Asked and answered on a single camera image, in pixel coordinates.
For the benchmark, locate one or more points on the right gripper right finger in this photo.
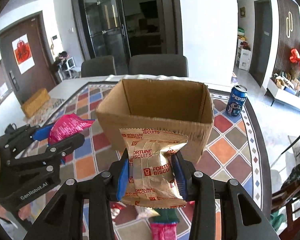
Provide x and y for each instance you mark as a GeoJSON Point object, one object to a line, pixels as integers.
{"type": "Point", "coordinates": [196, 186]}

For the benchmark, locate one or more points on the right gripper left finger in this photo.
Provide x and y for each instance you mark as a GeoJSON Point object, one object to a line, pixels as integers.
{"type": "Point", "coordinates": [108, 186]}

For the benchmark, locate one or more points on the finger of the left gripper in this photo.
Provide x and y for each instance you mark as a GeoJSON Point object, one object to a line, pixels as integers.
{"type": "Point", "coordinates": [47, 152]}
{"type": "Point", "coordinates": [11, 144]}

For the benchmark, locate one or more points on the magenta snack packet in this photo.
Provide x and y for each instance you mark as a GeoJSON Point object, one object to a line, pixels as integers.
{"type": "Point", "coordinates": [66, 126]}

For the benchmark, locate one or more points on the gold Fortune Biscuits packet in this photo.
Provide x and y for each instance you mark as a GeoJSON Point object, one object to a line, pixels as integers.
{"type": "Point", "coordinates": [151, 181]}

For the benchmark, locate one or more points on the black mug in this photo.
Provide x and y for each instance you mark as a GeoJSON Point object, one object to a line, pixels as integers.
{"type": "Point", "coordinates": [10, 128]}

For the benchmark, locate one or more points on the yellow woven basket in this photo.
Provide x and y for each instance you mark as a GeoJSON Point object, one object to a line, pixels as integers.
{"type": "Point", "coordinates": [35, 102]}

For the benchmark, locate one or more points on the colourful checked tablecloth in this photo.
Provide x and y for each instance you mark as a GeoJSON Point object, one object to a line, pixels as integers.
{"type": "Point", "coordinates": [237, 216]}

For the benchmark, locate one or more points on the brown cardboard box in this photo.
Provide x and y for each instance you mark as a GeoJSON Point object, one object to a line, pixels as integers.
{"type": "Point", "coordinates": [179, 106]}

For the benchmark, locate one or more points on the red paper decoration on door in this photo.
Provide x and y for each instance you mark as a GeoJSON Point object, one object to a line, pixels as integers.
{"type": "Point", "coordinates": [23, 54]}

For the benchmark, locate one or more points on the brown entrance door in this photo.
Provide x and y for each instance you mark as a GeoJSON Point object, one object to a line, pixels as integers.
{"type": "Point", "coordinates": [39, 76]}

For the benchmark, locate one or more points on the blue Pepsi can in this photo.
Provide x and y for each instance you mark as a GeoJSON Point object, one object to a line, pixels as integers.
{"type": "Point", "coordinates": [236, 100]}

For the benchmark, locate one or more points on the dark grey chair left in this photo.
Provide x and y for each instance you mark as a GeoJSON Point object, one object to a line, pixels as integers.
{"type": "Point", "coordinates": [99, 66]}

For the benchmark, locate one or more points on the dark grey chair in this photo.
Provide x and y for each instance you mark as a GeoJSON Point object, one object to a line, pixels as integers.
{"type": "Point", "coordinates": [99, 66]}
{"type": "Point", "coordinates": [159, 64]}

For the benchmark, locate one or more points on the white low cabinet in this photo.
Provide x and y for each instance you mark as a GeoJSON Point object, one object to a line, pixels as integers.
{"type": "Point", "coordinates": [282, 96]}

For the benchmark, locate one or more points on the dark grey chair right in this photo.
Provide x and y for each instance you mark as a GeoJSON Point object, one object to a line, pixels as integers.
{"type": "Point", "coordinates": [159, 64]}

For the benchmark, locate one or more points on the dark interior door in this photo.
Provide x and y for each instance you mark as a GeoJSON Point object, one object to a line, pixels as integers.
{"type": "Point", "coordinates": [262, 40]}

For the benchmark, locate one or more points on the white shelf unit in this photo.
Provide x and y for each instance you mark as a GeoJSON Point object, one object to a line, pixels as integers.
{"type": "Point", "coordinates": [243, 51]}

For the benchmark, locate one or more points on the black glass sliding door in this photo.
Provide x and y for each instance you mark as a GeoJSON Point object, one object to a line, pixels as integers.
{"type": "Point", "coordinates": [124, 28]}

